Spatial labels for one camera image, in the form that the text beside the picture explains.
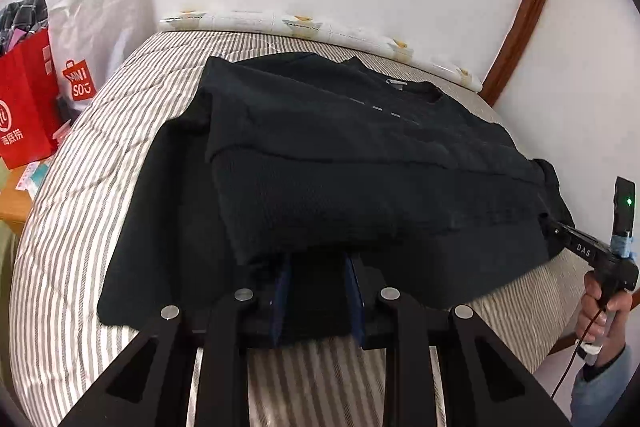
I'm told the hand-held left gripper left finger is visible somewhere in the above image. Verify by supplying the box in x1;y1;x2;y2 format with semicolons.
57;256;296;427

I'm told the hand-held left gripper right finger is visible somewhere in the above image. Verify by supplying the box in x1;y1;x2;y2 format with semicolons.
345;256;574;427

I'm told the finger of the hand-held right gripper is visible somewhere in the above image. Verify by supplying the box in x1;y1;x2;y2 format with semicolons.
536;209;560;235

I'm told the black sweatshirt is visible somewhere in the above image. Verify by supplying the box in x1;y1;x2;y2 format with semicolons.
97;52;576;348

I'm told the person's right forearm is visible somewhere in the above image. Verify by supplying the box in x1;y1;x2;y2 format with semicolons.
570;341;634;427

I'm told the person's right hand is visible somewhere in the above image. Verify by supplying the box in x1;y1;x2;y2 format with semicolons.
575;271;637;349

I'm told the striped bed mattress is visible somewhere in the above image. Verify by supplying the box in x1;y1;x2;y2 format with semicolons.
7;29;591;427

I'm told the teal small box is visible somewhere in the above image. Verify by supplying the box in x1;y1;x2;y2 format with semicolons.
27;163;51;190

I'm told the green bed sheet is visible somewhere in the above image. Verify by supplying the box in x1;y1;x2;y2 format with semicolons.
0;227;21;303

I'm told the wooden nightstand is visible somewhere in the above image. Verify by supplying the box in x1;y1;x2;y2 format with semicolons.
0;167;38;238

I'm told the white printed bed pad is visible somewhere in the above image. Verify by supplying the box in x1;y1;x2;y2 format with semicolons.
159;8;483;92

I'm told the white shopping bag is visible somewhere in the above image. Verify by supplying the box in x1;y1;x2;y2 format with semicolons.
47;0;156;115

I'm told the red paper bag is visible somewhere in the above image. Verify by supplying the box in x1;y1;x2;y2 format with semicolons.
0;27;61;170

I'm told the grey plaid cloth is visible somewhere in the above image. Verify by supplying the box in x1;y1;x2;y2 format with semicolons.
0;0;51;58

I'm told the thin black cable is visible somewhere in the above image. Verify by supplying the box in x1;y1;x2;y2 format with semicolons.
550;302;601;400

